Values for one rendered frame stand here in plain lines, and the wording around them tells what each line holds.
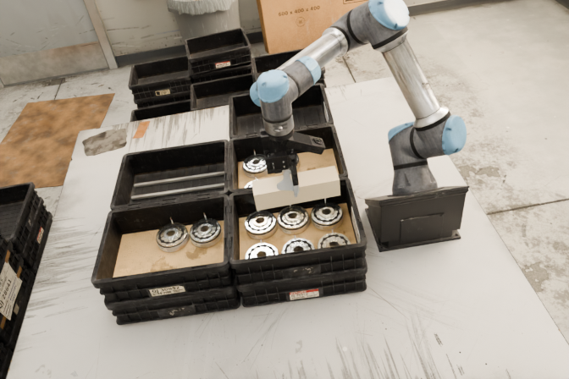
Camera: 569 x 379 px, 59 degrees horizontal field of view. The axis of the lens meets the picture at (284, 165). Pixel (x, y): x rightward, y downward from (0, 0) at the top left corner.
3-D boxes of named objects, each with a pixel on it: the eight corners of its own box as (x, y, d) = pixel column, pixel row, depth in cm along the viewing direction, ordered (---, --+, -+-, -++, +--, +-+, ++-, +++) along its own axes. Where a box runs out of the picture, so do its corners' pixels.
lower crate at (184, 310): (240, 238, 180) (234, 216, 172) (241, 310, 157) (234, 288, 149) (129, 255, 180) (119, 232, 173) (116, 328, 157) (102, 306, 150)
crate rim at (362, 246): (349, 181, 166) (349, 176, 165) (368, 250, 143) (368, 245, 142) (229, 198, 167) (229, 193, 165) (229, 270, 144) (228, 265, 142)
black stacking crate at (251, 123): (324, 106, 218) (323, 84, 211) (335, 148, 196) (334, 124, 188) (234, 118, 219) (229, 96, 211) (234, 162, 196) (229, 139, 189)
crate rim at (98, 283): (229, 198, 167) (228, 193, 165) (229, 270, 144) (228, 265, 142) (111, 215, 167) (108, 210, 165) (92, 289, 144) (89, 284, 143)
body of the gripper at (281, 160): (265, 159, 139) (258, 123, 131) (295, 153, 139) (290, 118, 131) (268, 177, 133) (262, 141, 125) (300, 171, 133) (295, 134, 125)
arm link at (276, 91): (296, 71, 119) (274, 88, 114) (301, 109, 126) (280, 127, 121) (270, 63, 123) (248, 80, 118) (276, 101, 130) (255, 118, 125)
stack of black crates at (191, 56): (256, 85, 367) (246, 26, 337) (262, 110, 341) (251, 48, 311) (199, 95, 365) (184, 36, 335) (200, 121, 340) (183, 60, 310)
